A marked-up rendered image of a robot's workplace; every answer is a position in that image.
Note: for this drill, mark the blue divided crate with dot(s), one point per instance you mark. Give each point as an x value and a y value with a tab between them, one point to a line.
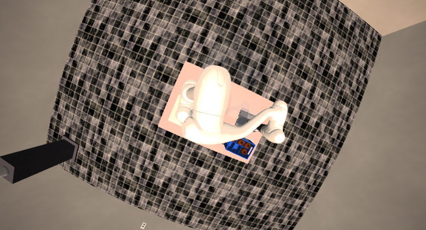
234	147

